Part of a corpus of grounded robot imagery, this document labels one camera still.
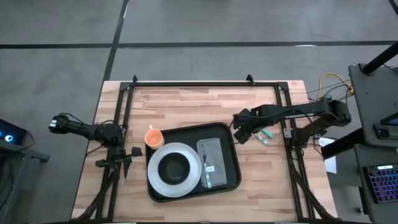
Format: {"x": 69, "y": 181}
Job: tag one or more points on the black aluminium table frame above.
{"x": 202, "y": 84}

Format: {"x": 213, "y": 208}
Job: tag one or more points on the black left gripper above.
{"x": 119, "y": 154}

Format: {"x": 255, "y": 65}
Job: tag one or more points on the black box with blue light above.
{"x": 11, "y": 132}

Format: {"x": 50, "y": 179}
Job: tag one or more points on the grey cart top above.
{"x": 373, "y": 99}

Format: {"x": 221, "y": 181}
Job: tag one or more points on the white round plate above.
{"x": 155, "y": 183}

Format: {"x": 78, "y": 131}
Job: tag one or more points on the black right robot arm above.
{"x": 298, "y": 112}

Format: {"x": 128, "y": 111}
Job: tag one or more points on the black pole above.
{"x": 381, "y": 59}

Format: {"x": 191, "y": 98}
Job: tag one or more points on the black plastic serving tray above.
{"x": 186, "y": 133}

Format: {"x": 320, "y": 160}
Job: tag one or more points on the white paper sheet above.
{"x": 331, "y": 161}

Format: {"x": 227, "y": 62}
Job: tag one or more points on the black cart leg bar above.
{"x": 342, "y": 144}

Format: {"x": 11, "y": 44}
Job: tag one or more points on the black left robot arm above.
{"x": 93, "y": 130}

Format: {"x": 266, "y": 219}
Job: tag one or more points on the backlit keyboard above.
{"x": 384, "y": 185}

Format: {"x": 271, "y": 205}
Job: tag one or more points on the grey cloth napkin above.
{"x": 217, "y": 161}

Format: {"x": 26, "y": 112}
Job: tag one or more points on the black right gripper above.
{"x": 248, "y": 121}

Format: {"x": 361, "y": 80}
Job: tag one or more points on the black round bowl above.
{"x": 174, "y": 168}

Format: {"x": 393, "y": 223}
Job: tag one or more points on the orange mug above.
{"x": 154, "y": 139}

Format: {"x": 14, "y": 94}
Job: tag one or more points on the black handheld device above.
{"x": 385, "y": 129}

